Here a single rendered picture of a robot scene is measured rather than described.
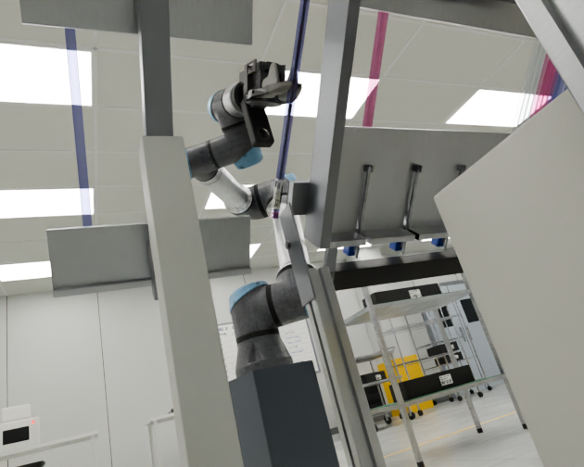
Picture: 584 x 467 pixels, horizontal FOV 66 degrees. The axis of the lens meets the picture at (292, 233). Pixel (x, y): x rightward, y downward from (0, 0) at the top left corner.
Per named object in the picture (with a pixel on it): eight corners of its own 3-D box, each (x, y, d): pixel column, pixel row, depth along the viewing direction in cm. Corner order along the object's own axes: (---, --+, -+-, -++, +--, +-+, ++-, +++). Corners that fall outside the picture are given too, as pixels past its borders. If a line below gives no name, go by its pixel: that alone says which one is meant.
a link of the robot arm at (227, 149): (227, 171, 118) (210, 132, 115) (267, 157, 117) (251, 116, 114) (222, 177, 111) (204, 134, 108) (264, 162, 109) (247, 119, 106)
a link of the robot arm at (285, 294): (283, 335, 121) (264, 201, 159) (336, 320, 119) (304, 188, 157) (267, 313, 112) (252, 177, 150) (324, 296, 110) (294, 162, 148)
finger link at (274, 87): (278, 54, 81) (257, 67, 89) (277, 88, 81) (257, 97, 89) (293, 56, 82) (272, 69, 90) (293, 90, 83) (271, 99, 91)
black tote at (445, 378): (409, 399, 281) (402, 381, 285) (393, 402, 296) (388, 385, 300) (475, 381, 306) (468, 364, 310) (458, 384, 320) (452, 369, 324)
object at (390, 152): (323, 236, 79) (314, 231, 82) (564, 217, 107) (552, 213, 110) (336, 127, 73) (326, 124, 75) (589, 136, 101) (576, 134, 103)
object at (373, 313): (377, 468, 287) (331, 304, 328) (480, 432, 326) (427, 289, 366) (420, 468, 249) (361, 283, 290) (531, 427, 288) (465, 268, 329)
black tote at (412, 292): (378, 308, 303) (374, 292, 307) (366, 315, 318) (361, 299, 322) (443, 296, 328) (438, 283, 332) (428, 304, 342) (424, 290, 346)
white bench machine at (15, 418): (-7, 458, 486) (-7, 413, 503) (40, 447, 508) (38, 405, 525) (-9, 456, 457) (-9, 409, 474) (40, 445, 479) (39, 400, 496)
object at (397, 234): (329, 248, 77) (311, 234, 83) (573, 225, 105) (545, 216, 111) (330, 242, 77) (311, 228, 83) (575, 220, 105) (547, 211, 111)
